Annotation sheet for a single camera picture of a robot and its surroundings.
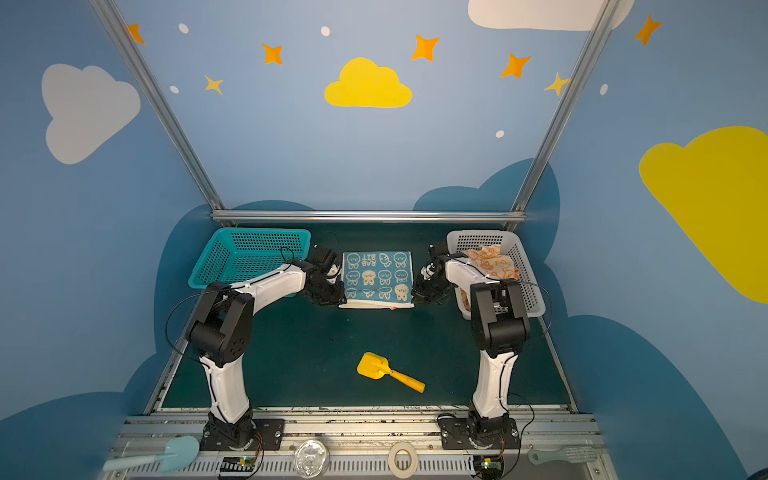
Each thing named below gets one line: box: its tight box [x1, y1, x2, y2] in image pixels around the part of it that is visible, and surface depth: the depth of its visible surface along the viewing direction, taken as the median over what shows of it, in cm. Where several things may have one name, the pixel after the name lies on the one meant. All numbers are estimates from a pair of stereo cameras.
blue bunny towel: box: [339, 251, 415, 310], surface depth 107 cm
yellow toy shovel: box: [357, 352, 426, 393], surface depth 85 cm
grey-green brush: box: [528, 446, 598, 465], surface depth 73 cm
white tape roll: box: [388, 442, 419, 479], surface depth 72 cm
